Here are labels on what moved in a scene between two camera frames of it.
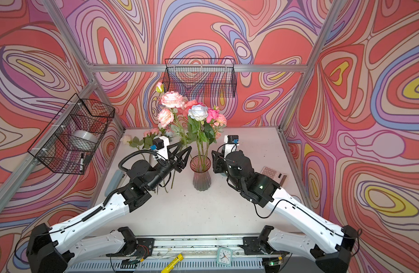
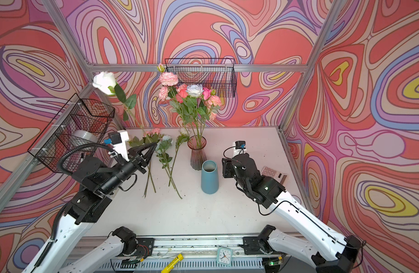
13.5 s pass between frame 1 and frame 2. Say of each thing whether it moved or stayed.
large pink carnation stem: moved
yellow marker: stayed
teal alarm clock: stayed
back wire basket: stayed
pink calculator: stayed
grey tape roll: stayed
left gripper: moved
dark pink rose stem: moved
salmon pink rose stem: moved
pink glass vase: moved
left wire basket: stayed
